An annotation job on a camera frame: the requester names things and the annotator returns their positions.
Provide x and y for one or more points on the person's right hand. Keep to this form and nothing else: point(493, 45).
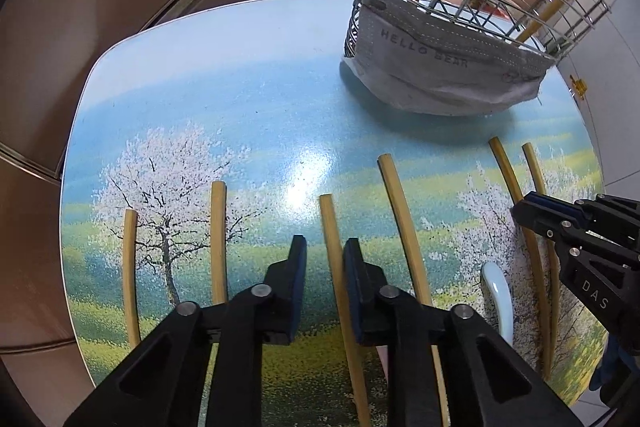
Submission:
point(607, 369)

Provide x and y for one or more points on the small yellow object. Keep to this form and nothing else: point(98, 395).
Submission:
point(578, 85)

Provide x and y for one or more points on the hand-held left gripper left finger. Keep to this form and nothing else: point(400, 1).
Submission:
point(300, 287)

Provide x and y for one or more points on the white ceramic spoon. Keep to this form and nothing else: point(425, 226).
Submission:
point(500, 302)

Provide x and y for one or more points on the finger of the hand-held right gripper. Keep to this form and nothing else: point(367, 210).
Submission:
point(537, 219)
point(547, 203)

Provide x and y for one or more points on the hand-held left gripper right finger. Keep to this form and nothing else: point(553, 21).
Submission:
point(351, 292)

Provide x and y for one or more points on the pink ceramic spoon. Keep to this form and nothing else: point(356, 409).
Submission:
point(382, 359)

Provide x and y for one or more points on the grey face mask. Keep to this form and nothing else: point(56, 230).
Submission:
point(425, 72)

